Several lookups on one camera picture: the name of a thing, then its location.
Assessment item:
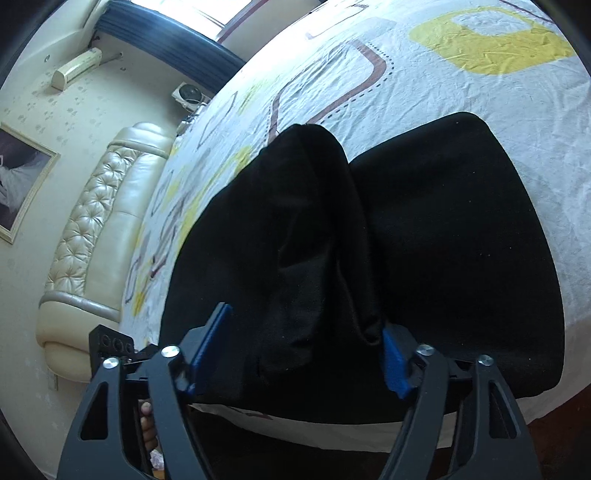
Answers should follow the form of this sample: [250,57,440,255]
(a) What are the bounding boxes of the white box fan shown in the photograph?
[172,82,206,114]

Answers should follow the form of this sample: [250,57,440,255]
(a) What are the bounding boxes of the black studded pants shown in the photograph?
[159,112,566,425]

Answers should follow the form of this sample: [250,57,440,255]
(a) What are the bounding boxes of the cream tufted leather headboard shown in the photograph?
[37,121,178,384]

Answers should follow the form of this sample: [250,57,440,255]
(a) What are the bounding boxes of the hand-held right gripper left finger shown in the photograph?
[58,302,232,480]

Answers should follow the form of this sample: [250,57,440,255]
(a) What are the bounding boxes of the dark blue curtain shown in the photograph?
[95,0,247,88]

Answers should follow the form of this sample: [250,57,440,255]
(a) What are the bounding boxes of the person's left hand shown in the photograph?
[137,401,159,462]

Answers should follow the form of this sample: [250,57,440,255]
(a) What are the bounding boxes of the cream wall air conditioner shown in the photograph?
[51,47,103,92]

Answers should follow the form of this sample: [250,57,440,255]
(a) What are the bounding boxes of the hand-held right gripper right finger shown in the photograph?
[376,324,543,480]

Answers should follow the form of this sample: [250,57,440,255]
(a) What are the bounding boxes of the framed wall picture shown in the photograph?
[0,122,61,245]

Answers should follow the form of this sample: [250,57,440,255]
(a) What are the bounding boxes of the bed with patterned sheet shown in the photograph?
[122,0,591,450]

